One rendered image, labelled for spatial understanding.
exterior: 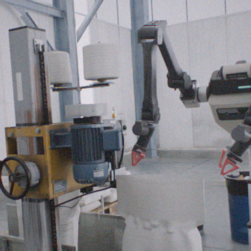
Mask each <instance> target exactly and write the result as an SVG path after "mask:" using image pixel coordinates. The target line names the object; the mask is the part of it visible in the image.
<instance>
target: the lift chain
mask: <svg viewBox="0 0 251 251"><path fill-rule="evenodd" d="M39 61H40V63H39V66H40V76H41V78H40V80H41V91H42V93H41V96H42V104H43V119H44V125H49V115H48V100H47V85H46V77H45V63H44V52H43V50H42V51H40V52H39ZM53 206H54V198H52V199H50V209H49V210H50V221H51V223H50V224H51V228H52V229H51V233H52V248H53V251H58V245H57V230H56V222H55V208H53Z"/></svg>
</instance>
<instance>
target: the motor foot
mask: <svg viewBox="0 0 251 251"><path fill-rule="evenodd" d="M50 143H51V149H52V150H57V149H60V148H66V147H71V133H70V132H68V128H61V129H52V130H50Z"/></svg>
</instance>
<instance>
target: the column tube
mask: <svg viewBox="0 0 251 251"><path fill-rule="evenodd" d="M8 34H9V42H10V57H11V71H12V86H13V99H14V107H15V121H16V128H17V127H42V126H43V125H44V119H43V104H42V96H41V93H42V91H41V80H40V78H41V76H40V66H39V63H40V61H39V54H35V53H34V39H39V40H42V41H43V44H45V47H46V52H44V63H45V77H46V85H47V100H48V115H49V125H51V124H53V117H52V101H51V93H50V78H49V62H48V47H47V33H46V32H45V31H40V30H35V29H30V28H24V29H19V30H14V31H10V32H9V33H8ZM18 72H21V76H22V91H23V98H24V100H20V101H19V100H18V93H17V78H16V73H18ZM17 150H18V155H41V154H45V153H44V139H43V137H17ZM21 208H22V223H23V231H24V245H25V251H53V248H52V233H51V229H52V228H51V224H50V223H51V221H50V210H49V209H50V200H49V199H47V198H35V197H24V198H21ZM55 222H56V230H57V245H58V251H62V248H61V233H60V224H59V209H58V207H56V209H55Z"/></svg>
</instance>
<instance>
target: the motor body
mask: <svg viewBox="0 0 251 251"><path fill-rule="evenodd" d="M104 126H105V123H90V124H75V125H70V133H71V134H72V138H71V150H72V160H73V161H75V163H73V164H72V165H73V166H72V168H73V177H74V180H75V181H76V182H77V183H79V184H97V183H102V182H104V181H106V179H107V177H108V166H109V164H108V162H107V161H105V151H104V150H103V148H102V145H101V133H102V131H104Z"/></svg>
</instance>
